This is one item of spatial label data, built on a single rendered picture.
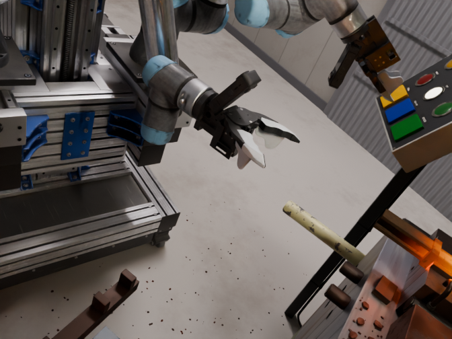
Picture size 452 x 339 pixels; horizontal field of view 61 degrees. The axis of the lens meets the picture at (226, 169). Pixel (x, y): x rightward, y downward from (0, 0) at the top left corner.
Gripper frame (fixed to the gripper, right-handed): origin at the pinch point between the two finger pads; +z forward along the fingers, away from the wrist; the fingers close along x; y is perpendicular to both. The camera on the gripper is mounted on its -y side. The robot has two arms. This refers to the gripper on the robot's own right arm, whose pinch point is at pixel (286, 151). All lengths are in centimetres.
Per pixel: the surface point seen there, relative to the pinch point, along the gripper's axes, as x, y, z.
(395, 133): -42.4, 1.3, 13.4
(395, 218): -0.1, -1.3, 22.3
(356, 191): -181, 100, 13
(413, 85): -64, -6, 9
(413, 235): 0.7, -1.3, 26.0
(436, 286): 6.3, 0.7, 32.3
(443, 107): -46, -9, 19
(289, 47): -287, 73, -115
